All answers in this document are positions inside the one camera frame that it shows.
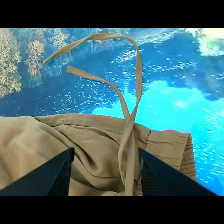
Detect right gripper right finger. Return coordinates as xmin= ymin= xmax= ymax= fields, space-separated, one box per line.
xmin=137 ymin=147 xmax=218 ymax=197

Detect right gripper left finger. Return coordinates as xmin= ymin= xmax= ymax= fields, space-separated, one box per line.
xmin=0 ymin=147 xmax=75 ymax=197

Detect tan drawstring pants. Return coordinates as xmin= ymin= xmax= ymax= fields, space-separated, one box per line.
xmin=0 ymin=32 xmax=198 ymax=197

